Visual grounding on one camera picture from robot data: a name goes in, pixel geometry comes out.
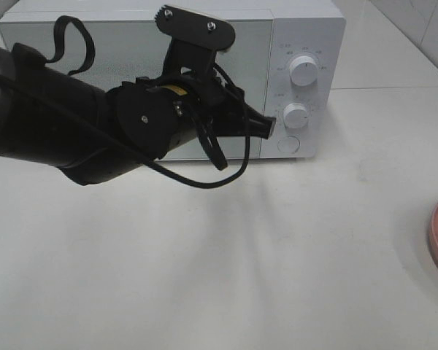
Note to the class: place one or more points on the white microwave knob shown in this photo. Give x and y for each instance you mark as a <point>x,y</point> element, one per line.
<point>303,70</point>
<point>295,116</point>

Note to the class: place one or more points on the white microwave oven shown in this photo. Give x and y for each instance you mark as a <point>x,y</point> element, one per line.
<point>298,27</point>

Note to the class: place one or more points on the white microwave door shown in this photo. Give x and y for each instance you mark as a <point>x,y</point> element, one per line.
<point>127,50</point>

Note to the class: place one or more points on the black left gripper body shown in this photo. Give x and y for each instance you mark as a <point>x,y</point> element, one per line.
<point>187,98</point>

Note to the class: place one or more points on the round white door button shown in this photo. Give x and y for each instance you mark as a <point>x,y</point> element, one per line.
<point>288,144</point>

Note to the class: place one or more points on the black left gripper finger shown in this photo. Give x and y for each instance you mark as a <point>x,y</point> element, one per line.
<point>259,125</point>

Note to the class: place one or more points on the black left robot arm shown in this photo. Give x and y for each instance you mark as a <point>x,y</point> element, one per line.
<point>92,136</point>

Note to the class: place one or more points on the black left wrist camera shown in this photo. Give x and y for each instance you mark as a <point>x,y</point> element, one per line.
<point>195,28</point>

